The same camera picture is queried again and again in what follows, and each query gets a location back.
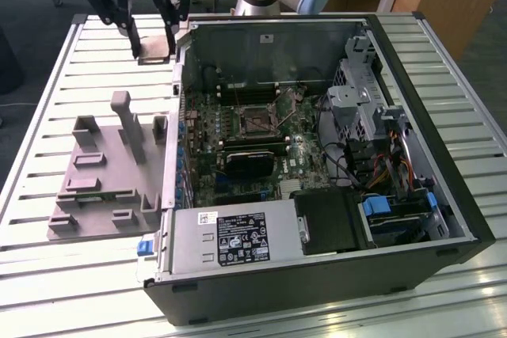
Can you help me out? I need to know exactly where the black RAM slot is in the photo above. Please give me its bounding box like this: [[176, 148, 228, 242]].
[[217, 82, 280, 93], [223, 138, 290, 155], [217, 92, 278, 106]]

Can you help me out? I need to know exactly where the CPU socket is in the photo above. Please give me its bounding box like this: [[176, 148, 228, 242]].
[[235, 106, 274, 139]]

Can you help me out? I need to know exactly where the metal socket cover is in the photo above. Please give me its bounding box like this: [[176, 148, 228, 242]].
[[271, 84, 310, 127]]

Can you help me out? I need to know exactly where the green motherboard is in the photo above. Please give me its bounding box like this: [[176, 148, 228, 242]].
[[180, 84, 334, 211]]

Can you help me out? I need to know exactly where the black graphics card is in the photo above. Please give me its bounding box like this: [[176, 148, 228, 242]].
[[223, 150, 276, 179]]

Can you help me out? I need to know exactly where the grey metal drive cage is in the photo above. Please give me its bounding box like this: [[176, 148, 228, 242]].
[[326, 35, 409, 141]]

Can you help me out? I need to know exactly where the green RAM stick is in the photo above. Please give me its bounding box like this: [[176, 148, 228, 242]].
[[77, 193, 135, 200]]

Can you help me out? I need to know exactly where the grey plastic parts rack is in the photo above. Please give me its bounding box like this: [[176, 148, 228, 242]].
[[47, 90, 171, 242]]

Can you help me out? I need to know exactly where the small silver heatsink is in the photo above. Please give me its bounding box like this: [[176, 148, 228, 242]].
[[279, 179, 302, 199]]

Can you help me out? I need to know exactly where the grey power supply with label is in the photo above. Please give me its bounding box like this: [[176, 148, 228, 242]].
[[168, 199, 306, 275]]

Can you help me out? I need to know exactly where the black plastic drive cover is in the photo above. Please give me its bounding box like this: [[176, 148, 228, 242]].
[[292, 189, 368, 256]]

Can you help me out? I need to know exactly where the hard disk in blue carrier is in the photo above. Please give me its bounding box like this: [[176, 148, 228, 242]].
[[358, 191, 439, 248]]

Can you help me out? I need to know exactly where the black open PC case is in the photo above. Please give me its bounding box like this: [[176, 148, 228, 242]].
[[136, 11, 498, 327]]

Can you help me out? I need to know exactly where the black wire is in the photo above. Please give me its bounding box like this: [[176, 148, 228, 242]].
[[318, 94, 361, 191]]

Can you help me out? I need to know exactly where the yellow wire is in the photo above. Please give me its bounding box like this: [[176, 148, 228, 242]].
[[366, 155, 393, 191]]

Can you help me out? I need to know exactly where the orange wire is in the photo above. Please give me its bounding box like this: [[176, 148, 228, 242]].
[[390, 130, 415, 192]]

